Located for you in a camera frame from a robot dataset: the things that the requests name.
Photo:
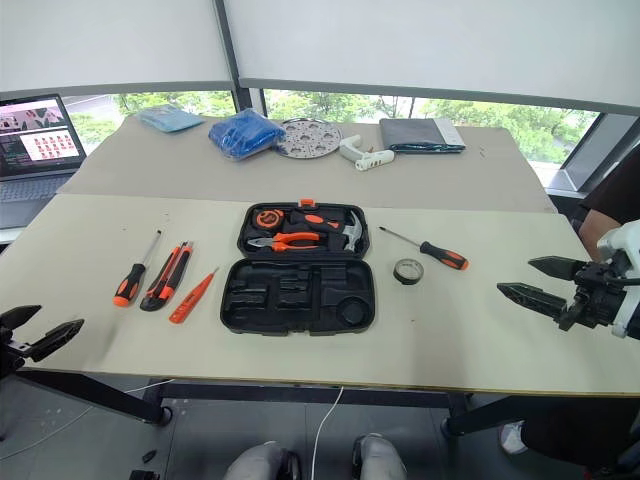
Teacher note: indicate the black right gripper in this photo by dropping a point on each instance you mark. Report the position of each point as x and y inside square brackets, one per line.
[597, 295]

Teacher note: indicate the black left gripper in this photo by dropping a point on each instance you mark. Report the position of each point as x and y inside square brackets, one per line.
[12, 347]

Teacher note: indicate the orange black utility knife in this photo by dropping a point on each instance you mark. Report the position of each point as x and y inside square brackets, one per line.
[167, 277]

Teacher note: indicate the black electrical tape roll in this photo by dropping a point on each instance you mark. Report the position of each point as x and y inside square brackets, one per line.
[400, 276]

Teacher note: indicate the orange voltage tester pen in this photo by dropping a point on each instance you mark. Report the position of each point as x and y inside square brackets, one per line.
[192, 297]

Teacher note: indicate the black tool case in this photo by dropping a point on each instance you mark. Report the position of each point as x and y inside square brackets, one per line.
[300, 300]

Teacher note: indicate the orange case latch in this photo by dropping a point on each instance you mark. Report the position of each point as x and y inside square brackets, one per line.
[306, 203]

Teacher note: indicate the bystander bare forearm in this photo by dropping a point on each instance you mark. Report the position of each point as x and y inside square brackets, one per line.
[597, 235]

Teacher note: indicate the bystander dark clothing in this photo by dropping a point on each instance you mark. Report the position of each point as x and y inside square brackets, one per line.
[617, 185]

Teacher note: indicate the small screws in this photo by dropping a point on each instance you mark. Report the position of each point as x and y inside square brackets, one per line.
[482, 151]

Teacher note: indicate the white bystander shoe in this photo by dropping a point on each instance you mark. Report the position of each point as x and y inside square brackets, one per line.
[511, 437]

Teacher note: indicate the small black floor piece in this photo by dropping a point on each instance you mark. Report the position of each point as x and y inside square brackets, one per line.
[148, 456]

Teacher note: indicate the grey open laptop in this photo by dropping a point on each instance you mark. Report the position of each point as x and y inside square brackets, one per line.
[35, 150]

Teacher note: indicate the grey folded cloth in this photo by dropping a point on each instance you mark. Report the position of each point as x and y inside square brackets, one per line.
[415, 132]

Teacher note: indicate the white glue gun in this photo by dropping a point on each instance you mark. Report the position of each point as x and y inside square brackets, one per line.
[370, 160]

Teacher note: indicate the grey rounded shape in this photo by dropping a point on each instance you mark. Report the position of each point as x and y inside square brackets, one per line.
[260, 462]
[380, 457]

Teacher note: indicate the light blue plastic bag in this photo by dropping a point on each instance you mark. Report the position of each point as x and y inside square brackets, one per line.
[167, 119]

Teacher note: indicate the orange black tape measure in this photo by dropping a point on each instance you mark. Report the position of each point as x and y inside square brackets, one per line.
[268, 220]

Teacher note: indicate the white roller blind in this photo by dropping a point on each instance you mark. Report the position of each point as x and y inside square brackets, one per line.
[425, 45]
[110, 40]

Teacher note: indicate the round perforated metal plate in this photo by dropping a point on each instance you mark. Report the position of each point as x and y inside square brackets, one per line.
[310, 140]

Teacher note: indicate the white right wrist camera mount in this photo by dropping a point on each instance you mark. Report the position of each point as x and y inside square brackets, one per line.
[620, 242]

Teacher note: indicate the black table frame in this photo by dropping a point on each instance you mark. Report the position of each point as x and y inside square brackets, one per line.
[100, 392]

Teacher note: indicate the dark window frame post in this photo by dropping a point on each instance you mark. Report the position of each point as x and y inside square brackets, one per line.
[235, 55]

